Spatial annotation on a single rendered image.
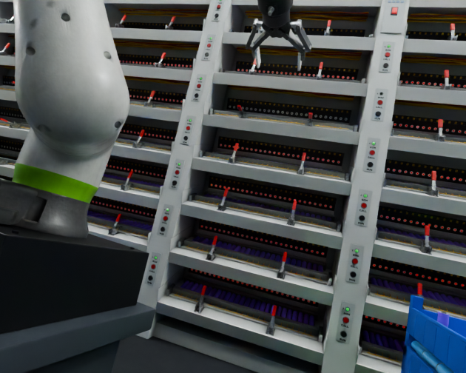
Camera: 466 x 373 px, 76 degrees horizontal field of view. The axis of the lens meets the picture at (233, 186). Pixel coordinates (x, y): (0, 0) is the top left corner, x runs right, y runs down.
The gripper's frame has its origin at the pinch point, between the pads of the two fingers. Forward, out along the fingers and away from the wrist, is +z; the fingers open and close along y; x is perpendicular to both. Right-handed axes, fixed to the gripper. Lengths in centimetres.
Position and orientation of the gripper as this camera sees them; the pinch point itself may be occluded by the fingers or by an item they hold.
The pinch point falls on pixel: (278, 64)
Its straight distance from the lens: 106.8
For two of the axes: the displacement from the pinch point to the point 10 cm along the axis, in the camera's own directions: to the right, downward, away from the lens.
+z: 1.8, 3.9, 9.0
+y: 9.5, 1.7, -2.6
